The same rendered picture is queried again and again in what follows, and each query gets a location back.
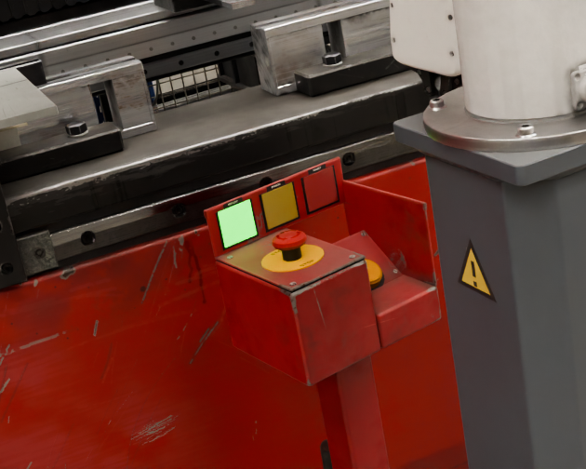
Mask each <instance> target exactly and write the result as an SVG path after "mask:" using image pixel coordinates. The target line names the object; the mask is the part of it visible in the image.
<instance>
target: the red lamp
mask: <svg viewBox="0 0 586 469"><path fill-rule="evenodd" d="M303 182H304V187H305V193H306V197H307V203H308V208H309V212H311V211H313V210H316V209H318V208H321V207H323V206H325V205H328V204H330V203H332V202H335V201H337V200H338V195H337V189H336V183H335V178H334V172H333V167H328V168H325V169H323V170H320V171H318V172H316V173H314V174H312V175H309V176H307V177H304V178H303Z"/></svg>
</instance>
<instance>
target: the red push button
mask: <svg viewBox="0 0 586 469"><path fill-rule="evenodd" d="M306 239H307V236H306V234H305V233H304V232H302V231H298V230H288V231H283V232H282V233H279V234H278V235H276V236H275V237H274V238H273V241H272V245H273V246H274V248H276V249H278V250H282V256H283V260H284V261H296V260H298V259H300V258H301V257H302V254H301V249H300V247H301V246H303V245H304V244H305V242H306Z"/></svg>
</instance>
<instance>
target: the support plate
mask: <svg viewBox="0 0 586 469"><path fill-rule="evenodd" d="M26 79H27V78H26V77H25V76H24V75H22V74H21V73H20V72H19V71H18V70H17V69H16V68H14V69H10V70H6V71H3V72H0V129H2V128H6V127H13V126H16V125H19V124H23V123H27V122H30V121H33V120H37V119H41V118H44V117H48V116H51V115H55V114H58V113H59V112H58V109H57V106H56V105H55V104H54V103H53V102H52V101H51V100H50V99H49V98H48V97H47V96H46V95H44V94H43V93H42V92H41V91H40V90H39V89H38V88H37V87H36V86H34V85H33V84H32V83H31V82H30V81H29V80H26ZM22 80H25V81H22ZM19 81H21V82H19ZM15 82H18V83H15ZM11 83H14V84H11ZM7 84H11V85H7ZM4 85H7V86H4ZM1 86H3V87H1Z"/></svg>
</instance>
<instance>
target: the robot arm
mask: <svg viewBox="0 0 586 469"><path fill-rule="evenodd" d="M390 27H391V43H392V52H393V56H394V58H395V59H396V60H397V61H399V62H400V63H402V64H404V65H405V66H406V67H407V68H409V69H411V70H412V71H414V72H416V73H418V75H419V76H420V78H421V80H422V83H423V88H424V92H425V93H426V95H428V96H431V97H430V101H429V103H430V105H428V107H427V108H426V110H425V111H424V113H423V125H424V129H425V131H426V133H427V135H428V136H429V137H431V138H432V139H433V140H434V141H438V142H440V143H442V144H444V145H447V146H451V147H454V148H459V149H464V150H471V151H480V152H529V151H541V150H549V149H557V148H564V147H568V146H574V145H580V144H584V143H586V0H390ZM453 76H455V77H454V78H453Z"/></svg>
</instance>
